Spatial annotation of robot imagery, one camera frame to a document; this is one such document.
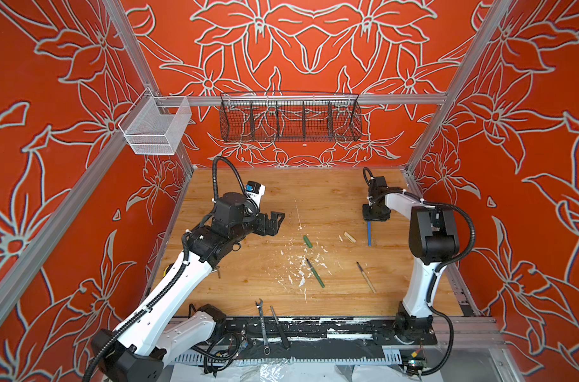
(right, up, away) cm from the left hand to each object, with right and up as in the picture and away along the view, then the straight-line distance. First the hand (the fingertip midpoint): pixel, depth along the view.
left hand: (271, 209), depth 71 cm
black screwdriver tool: (+4, -40, +1) cm, 40 cm away
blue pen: (+38, -12, +24) cm, 47 cm away
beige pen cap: (+31, -13, +24) cm, 41 cm away
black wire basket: (+6, +37, +26) cm, 46 cm away
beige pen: (+33, -26, +13) cm, 44 cm away
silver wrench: (-1, -42, -1) cm, 42 cm away
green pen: (+17, -28, +12) cm, 35 cm away
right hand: (+40, -5, +30) cm, 51 cm away
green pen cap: (+13, -15, +22) cm, 30 cm away
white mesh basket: (-49, +28, +19) cm, 59 cm away
